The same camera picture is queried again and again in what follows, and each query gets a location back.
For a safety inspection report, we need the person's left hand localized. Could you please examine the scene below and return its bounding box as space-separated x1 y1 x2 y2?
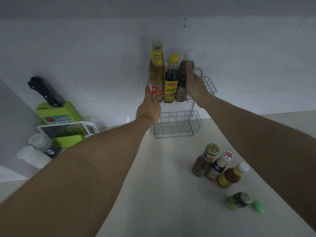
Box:
135 85 162 124

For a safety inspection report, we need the person's right hand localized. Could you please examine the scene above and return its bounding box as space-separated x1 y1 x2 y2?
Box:
185 61 213 108

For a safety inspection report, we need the brown sauce bottle white cap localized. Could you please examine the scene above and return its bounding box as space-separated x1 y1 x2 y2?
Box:
176 51 196 102

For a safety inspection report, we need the tall tan sauce bottle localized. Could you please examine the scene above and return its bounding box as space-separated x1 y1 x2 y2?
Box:
148 39 165 102

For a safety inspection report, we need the person's right forearm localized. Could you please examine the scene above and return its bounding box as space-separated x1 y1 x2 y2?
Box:
197 94 316 231

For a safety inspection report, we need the person's left forearm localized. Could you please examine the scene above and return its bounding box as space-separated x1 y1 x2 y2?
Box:
0 117 158 237

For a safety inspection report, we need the dark sauce bottle yellow cap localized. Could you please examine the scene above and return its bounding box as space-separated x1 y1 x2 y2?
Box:
164 54 180 103

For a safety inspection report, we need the red sauce bottle gold lid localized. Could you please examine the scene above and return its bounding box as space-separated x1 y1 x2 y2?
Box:
192 144 220 177

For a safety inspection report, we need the green cutting board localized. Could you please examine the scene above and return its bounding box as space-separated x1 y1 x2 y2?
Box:
35 101 84 125

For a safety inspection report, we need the dark bottle red white cap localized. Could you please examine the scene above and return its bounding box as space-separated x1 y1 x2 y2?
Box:
205 150 234 180

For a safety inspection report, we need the white grater with green tray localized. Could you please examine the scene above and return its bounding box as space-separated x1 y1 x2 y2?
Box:
37 121 99 148

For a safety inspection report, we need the orange sauce bottle yellow label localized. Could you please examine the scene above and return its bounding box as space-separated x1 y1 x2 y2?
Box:
217 162 250 189

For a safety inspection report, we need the dark bottle with white cap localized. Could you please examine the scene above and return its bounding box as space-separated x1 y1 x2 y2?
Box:
28 133 61 158

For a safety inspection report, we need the green bottle with green cap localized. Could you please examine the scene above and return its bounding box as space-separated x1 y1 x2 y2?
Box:
225 192 266 214

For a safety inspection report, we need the white plastic bottle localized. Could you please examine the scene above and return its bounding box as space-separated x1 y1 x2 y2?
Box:
16 145 52 169

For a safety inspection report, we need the white wire wall rack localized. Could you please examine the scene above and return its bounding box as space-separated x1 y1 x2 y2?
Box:
147 62 218 139

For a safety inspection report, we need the black handled knife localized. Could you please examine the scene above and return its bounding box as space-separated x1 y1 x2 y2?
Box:
28 76 64 107

